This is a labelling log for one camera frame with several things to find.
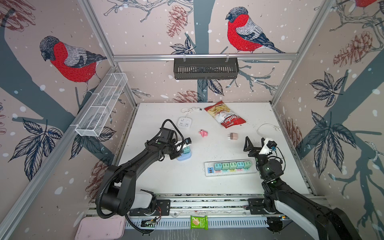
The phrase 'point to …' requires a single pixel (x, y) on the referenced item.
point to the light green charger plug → (247, 164)
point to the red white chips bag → (222, 113)
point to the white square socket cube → (184, 122)
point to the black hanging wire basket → (205, 68)
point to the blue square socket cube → (184, 156)
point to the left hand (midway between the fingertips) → (179, 147)
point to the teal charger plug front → (240, 165)
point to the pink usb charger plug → (233, 136)
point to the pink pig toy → (203, 133)
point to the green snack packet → (199, 222)
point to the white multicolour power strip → (208, 169)
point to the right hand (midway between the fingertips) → (253, 139)
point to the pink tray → (95, 227)
